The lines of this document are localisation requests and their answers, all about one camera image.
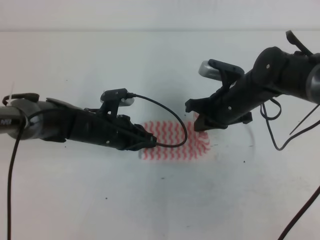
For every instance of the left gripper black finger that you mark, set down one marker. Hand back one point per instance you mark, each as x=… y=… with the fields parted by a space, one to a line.
x=136 y=145
x=140 y=131

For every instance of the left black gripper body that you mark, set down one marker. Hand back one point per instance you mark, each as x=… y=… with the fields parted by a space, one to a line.
x=87 y=126

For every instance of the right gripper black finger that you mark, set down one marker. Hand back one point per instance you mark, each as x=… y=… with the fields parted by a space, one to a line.
x=200 y=105
x=203 y=123

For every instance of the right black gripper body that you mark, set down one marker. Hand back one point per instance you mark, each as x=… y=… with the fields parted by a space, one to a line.
x=230 y=107

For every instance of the pink white wavy striped towel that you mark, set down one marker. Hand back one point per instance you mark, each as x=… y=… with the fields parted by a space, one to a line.
x=170 y=132

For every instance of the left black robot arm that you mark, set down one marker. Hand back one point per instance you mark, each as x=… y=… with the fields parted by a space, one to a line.
x=56 y=121

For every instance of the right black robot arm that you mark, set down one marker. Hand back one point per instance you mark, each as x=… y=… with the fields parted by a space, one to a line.
x=274 y=73

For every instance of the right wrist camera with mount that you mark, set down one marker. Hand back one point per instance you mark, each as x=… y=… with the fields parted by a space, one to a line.
x=224 y=72

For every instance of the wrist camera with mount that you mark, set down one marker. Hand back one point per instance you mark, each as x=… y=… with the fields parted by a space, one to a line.
x=113 y=99
x=224 y=72

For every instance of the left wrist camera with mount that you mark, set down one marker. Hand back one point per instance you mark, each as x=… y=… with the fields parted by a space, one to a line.
x=113 y=99

